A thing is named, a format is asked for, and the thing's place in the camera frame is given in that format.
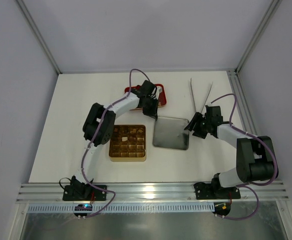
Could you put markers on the aluminium rail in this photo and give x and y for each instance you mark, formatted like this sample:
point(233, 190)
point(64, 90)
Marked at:
point(147, 191)

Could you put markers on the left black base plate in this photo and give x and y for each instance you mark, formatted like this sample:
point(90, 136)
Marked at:
point(84, 193)

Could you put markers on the white square chocolate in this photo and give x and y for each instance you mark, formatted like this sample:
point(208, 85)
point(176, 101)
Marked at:
point(124, 139)

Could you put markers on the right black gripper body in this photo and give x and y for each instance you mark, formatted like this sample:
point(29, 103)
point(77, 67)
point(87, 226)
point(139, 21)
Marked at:
point(199, 124)

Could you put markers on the silver tin lid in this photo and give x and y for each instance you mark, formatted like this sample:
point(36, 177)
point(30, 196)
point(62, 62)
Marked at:
point(169, 133)

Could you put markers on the gold chocolate box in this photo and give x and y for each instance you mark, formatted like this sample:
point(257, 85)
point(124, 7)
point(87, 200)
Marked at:
point(133, 150)

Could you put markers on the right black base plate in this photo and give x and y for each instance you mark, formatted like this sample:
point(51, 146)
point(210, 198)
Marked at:
point(213, 191)

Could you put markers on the red chocolate tray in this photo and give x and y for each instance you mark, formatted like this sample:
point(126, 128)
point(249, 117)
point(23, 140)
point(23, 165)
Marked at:
point(162, 96)

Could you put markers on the slotted cable duct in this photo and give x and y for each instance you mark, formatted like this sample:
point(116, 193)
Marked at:
point(115, 207)

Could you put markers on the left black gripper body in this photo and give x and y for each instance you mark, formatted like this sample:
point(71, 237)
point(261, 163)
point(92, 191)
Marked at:
point(150, 107)

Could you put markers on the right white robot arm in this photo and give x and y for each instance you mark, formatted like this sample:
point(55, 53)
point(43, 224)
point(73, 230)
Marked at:
point(255, 157)

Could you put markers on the metal tongs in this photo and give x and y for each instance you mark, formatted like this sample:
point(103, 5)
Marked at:
point(200, 92)

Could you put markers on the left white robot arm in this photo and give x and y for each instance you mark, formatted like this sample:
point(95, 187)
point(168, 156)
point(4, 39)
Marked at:
point(98, 128)

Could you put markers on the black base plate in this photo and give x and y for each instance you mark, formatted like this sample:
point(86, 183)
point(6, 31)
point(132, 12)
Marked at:
point(213, 191)
point(84, 193)

